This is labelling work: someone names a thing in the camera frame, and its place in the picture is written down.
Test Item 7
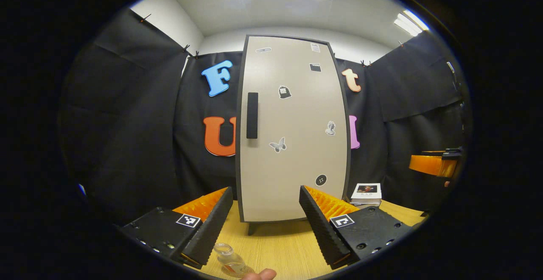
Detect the ceiling light panel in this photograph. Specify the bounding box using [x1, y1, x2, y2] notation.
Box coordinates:
[394, 9, 429, 36]

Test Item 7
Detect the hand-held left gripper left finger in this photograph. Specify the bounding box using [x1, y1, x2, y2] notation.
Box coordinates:
[120, 186, 233, 266]

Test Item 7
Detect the small glass bottle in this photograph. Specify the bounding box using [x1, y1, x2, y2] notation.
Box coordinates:
[213, 243, 254, 277]

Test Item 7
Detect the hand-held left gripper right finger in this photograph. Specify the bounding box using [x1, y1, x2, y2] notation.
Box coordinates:
[299, 184, 411, 270]

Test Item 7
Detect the white book with portrait cover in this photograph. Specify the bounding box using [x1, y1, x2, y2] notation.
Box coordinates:
[351, 183, 382, 200]

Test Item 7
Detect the black door handle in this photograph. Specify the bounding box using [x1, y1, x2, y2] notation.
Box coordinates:
[246, 92, 259, 139]

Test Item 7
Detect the dark grey cabinet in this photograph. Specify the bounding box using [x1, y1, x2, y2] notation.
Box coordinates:
[235, 35, 352, 235]

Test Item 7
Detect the black backdrop cloth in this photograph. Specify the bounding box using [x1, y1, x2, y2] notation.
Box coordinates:
[57, 8, 471, 225]

